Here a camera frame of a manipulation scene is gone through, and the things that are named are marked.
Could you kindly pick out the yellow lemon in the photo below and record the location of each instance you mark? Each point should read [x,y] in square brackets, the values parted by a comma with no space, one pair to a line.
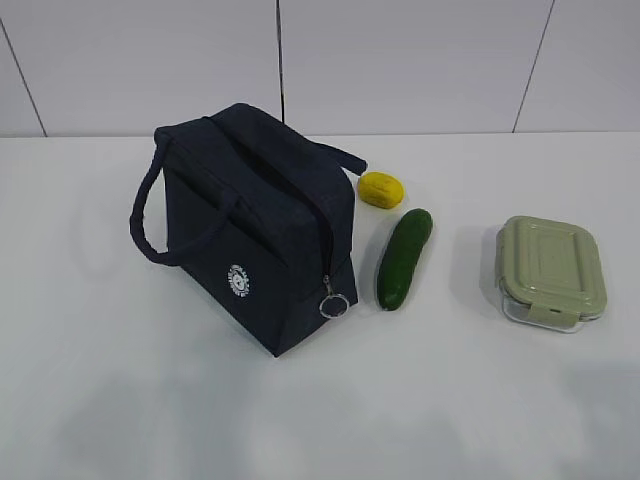
[380,190]

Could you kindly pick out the navy blue lunch bag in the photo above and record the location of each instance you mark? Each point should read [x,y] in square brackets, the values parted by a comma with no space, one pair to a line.
[258,215]

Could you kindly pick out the green cucumber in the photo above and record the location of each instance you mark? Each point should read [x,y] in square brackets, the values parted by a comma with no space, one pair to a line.
[401,256]

